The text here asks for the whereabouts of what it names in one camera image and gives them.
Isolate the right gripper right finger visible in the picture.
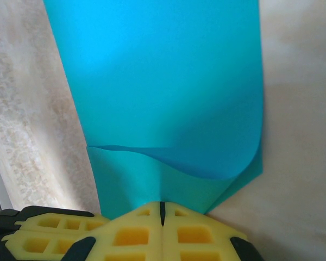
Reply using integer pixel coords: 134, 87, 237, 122
162, 201, 253, 261

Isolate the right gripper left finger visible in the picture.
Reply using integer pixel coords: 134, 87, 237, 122
65, 201, 163, 261

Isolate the teal cloth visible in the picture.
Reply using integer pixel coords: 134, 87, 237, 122
42, 0, 265, 215

